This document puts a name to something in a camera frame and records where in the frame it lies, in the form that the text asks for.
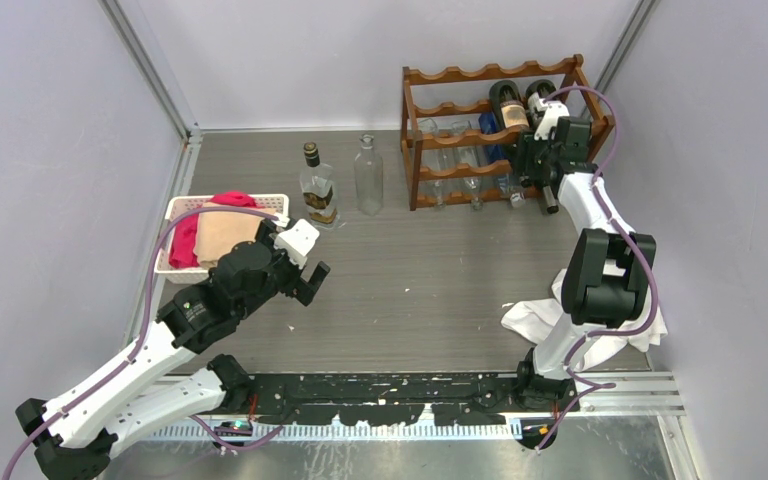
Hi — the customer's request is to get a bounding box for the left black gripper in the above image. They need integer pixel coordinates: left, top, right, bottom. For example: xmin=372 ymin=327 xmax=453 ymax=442
xmin=236 ymin=218 xmax=328 ymax=320

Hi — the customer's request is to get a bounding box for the dark green wine bottle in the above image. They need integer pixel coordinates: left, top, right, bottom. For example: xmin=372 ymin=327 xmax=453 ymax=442
xmin=541 ymin=185 xmax=560 ymax=215

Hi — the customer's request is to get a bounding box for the blue square glass bottle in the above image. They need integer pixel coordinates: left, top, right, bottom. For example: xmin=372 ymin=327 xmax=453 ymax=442
xmin=477 ymin=112 xmax=511 ymax=164

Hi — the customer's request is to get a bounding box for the clear whisky bottle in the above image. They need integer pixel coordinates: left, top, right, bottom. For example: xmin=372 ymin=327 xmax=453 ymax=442
xmin=299 ymin=142 xmax=340 ymax=229

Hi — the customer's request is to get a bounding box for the green wine bottle front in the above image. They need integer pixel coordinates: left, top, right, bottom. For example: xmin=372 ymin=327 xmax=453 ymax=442
xmin=525 ymin=79 xmax=556 ymax=111

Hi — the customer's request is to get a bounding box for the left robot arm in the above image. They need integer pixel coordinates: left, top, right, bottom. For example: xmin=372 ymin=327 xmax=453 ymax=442
xmin=16 ymin=227 xmax=330 ymax=479

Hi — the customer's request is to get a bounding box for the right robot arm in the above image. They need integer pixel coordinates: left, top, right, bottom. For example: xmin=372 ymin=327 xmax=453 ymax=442
xmin=514 ymin=115 xmax=656 ymax=411

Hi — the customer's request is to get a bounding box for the wooden wine rack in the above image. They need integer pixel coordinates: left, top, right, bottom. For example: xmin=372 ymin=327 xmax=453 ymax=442
xmin=401 ymin=54 xmax=617 ymax=212

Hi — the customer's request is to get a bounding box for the tall clear glass bottle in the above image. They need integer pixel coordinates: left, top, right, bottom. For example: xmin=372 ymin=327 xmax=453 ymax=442
xmin=353 ymin=133 xmax=384 ymax=216

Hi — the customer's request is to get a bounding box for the white plastic basket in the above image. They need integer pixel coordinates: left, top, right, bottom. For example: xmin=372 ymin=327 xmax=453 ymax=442
xmin=154 ymin=192 xmax=290 ymax=285

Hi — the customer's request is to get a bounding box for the beige folded cloth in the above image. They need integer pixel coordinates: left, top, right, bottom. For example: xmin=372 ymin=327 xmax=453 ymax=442
xmin=193 ymin=212 xmax=264 ymax=269

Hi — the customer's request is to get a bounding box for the red cloth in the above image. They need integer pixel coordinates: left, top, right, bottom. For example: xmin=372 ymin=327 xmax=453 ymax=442
xmin=168 ymin=190 xmax=259 ymax=270

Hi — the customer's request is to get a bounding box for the white cloth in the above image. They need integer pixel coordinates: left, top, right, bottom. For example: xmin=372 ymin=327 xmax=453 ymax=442
xmin=501 ymin=269 xmax=668 ymax=371

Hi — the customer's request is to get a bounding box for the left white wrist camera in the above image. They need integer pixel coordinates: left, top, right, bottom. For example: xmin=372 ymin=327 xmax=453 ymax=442
xmin=273 ymin=214 xmax=320 ymax=270

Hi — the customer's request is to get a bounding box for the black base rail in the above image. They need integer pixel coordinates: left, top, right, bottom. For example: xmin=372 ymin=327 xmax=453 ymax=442
xmin=185 ymin=370 xmax=581 ymax=429

